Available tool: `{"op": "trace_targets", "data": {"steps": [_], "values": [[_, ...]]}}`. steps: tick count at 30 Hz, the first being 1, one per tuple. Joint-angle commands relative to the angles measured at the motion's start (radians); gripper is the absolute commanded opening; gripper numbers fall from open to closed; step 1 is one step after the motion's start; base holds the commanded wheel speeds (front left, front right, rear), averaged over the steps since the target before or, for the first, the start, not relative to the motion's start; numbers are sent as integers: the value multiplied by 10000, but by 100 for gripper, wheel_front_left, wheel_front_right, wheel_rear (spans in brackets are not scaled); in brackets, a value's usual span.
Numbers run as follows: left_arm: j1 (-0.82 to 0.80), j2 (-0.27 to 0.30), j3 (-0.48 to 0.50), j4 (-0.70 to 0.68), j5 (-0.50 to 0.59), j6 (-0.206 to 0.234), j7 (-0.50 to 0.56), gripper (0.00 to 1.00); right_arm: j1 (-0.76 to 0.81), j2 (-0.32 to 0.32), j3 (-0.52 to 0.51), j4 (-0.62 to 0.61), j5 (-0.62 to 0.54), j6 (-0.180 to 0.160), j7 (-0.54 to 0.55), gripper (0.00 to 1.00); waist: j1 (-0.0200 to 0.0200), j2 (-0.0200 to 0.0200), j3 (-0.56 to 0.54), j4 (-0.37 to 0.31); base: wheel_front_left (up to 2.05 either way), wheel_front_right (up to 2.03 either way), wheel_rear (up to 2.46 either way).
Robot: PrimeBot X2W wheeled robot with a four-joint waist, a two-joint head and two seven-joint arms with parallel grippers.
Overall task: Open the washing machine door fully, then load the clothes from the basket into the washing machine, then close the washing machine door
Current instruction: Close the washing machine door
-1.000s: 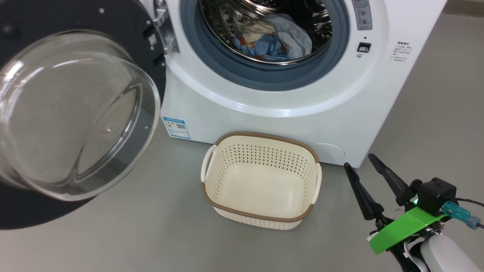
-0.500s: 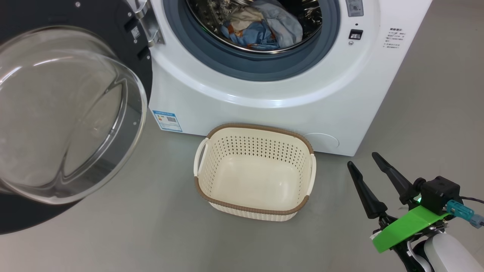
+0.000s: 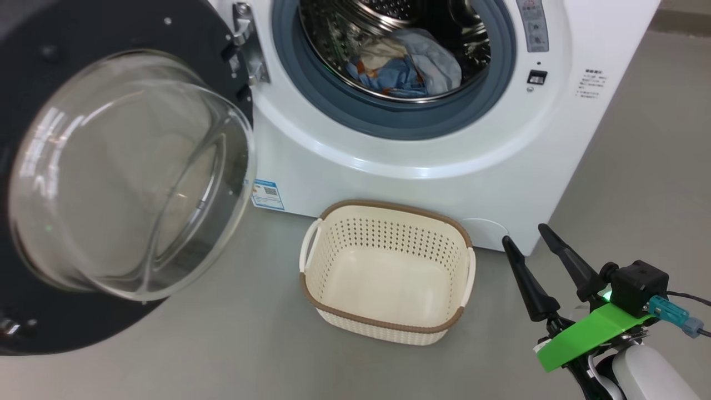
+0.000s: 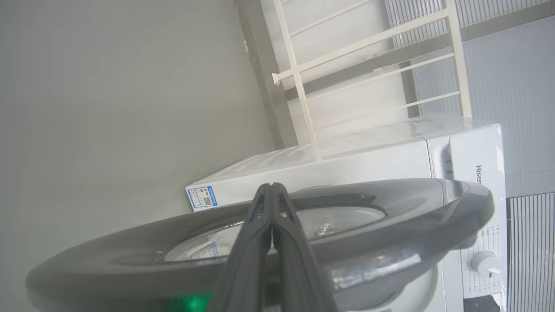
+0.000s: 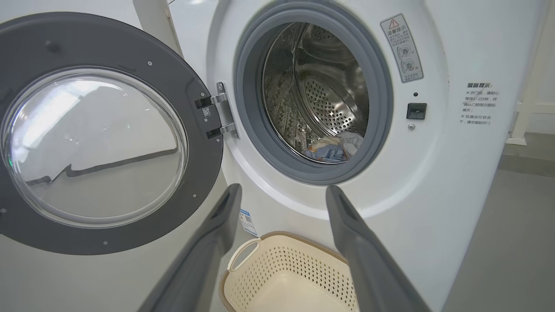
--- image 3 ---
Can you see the black round washer door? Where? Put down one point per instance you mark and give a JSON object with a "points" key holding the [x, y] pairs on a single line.
{"points": [[128, 178]]}

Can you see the stainless steel washing machine drum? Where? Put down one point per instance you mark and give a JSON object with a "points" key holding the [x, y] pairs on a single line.
{"points": [[333, 50]]}

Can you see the black door latch socket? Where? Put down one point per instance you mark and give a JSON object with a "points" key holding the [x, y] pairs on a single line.
{"points": [[536, 77]]}

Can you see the metal door hinge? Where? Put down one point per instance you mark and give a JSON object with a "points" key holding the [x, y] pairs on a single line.
{"points": [[250, 50]]}

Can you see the round white filter cover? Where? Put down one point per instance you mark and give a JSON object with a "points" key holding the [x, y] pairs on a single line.
{"points": [[486, 233]]}

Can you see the blue energy label sticker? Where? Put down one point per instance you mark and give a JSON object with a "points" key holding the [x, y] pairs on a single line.
{"points": [[268, 194]]}

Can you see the cream perforated laundry basket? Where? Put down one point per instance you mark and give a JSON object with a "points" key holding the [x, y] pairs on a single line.
{"points": [[383, 328]]}

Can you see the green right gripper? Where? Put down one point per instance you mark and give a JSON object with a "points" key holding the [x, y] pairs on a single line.
{"points": [[589, 333]]}

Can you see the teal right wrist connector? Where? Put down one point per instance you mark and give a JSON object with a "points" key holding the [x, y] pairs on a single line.
{"points": [[672, 312]]}

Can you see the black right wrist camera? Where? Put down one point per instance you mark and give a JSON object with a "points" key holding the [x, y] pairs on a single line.
{"points": [[639, 286]]}

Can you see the cream white garment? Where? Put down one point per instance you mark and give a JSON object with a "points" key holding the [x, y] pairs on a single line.
{"points": [[383, 54]]}

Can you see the white front-load washing machine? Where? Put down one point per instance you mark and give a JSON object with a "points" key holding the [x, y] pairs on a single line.
{"points": [[416, 178]]}

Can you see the blue cartoon print garment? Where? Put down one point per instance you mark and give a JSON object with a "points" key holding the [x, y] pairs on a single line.
{"points": [[433, 69]]}

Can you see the grey instruction label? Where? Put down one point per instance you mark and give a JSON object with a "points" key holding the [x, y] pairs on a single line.
{"points": [[534, 25]]}

